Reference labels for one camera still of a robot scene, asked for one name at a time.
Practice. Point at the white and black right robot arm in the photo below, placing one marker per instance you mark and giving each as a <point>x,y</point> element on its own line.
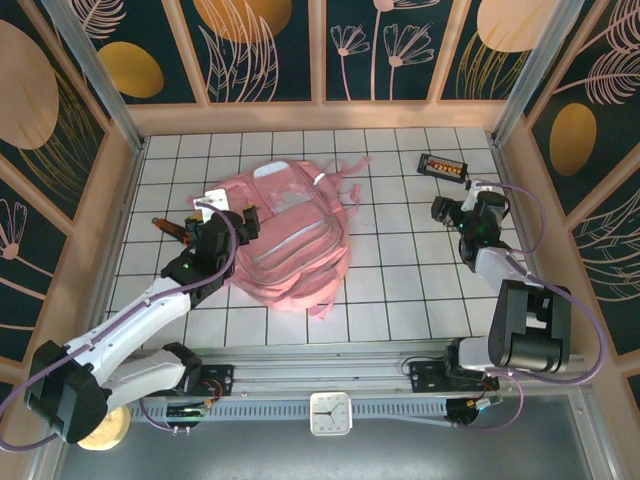
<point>500,265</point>

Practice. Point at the pink school backpack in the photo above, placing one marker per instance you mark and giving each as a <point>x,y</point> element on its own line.
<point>300,240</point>

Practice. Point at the white square clock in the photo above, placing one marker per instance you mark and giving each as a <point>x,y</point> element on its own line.
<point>330,414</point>

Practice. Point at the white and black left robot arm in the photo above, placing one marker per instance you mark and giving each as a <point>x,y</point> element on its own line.
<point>130,320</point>

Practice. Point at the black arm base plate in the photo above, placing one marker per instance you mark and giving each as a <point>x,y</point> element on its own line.
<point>425,377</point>
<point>220,377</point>

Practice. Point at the round yellow sponge disc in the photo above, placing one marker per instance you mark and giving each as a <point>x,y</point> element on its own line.
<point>115,431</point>

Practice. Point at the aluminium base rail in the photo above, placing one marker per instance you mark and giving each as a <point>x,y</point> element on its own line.
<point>320,372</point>

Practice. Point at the aluminium side rail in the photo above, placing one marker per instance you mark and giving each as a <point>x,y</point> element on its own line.
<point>128,190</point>

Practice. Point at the aluminium corner post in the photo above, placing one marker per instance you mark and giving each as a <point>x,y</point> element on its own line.
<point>95,65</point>
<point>539,65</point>

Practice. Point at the black charger board orange connectors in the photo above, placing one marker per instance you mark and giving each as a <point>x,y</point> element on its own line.
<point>442,167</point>

